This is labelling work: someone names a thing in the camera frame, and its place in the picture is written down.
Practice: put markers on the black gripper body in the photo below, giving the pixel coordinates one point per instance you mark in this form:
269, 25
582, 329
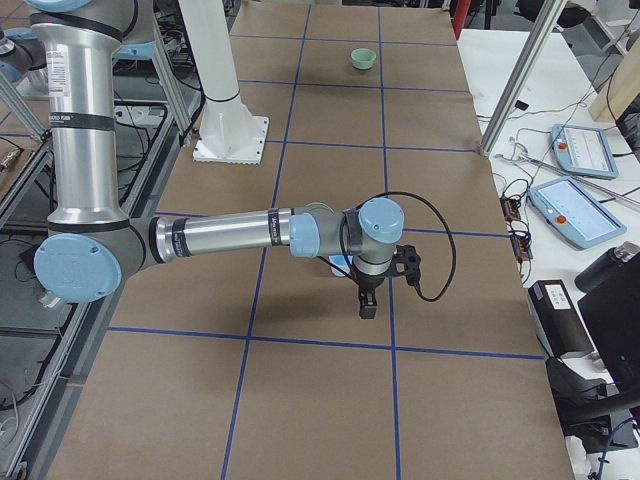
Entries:
367, 283

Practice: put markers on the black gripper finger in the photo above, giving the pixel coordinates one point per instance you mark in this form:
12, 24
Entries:
367, 304

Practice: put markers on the light blue plastic cup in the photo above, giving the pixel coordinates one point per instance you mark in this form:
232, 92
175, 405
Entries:
340, 265

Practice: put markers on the mint green bowl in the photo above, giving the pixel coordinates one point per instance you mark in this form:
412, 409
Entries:
363, 59

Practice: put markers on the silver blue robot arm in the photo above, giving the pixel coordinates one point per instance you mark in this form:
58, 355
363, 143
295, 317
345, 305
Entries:
94, 246
22, 53

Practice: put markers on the orange black electronics board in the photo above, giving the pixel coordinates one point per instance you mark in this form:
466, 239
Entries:
517, 228

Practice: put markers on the black box with label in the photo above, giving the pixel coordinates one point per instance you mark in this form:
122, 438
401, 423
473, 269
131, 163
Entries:
559, 325

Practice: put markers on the near blue teach pendant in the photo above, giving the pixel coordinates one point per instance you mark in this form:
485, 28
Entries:
575, 214

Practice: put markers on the blue teach pendant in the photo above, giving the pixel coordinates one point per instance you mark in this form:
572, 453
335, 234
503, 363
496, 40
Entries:
583, 151
575, 214

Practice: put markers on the far blue teach pendant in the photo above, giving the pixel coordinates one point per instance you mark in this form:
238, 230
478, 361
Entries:
583, 151

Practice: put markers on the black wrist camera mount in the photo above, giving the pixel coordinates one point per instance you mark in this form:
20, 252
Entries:
405, 263

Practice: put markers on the white camera pedestal column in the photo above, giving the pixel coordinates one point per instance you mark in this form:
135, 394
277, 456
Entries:
228, 132

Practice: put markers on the aluminium frame post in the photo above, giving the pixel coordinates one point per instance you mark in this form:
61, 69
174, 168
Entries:
532, 48

